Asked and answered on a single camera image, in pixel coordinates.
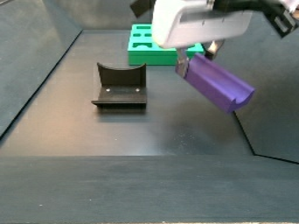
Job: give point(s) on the purple arch block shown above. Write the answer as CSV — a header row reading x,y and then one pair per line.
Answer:
x,y
224,89

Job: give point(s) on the green shape-sorter board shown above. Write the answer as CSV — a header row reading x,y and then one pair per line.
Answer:
x,y
144,51

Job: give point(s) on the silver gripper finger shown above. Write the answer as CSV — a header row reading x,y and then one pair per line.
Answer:
x,y
183,61
211,48

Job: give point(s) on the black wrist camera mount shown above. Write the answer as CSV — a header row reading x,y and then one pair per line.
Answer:
x,y
276,12

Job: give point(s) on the black fixture stand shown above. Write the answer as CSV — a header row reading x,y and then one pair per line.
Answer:
x,y
121,86

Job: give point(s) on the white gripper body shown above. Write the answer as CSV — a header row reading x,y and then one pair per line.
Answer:
x,y
184,22

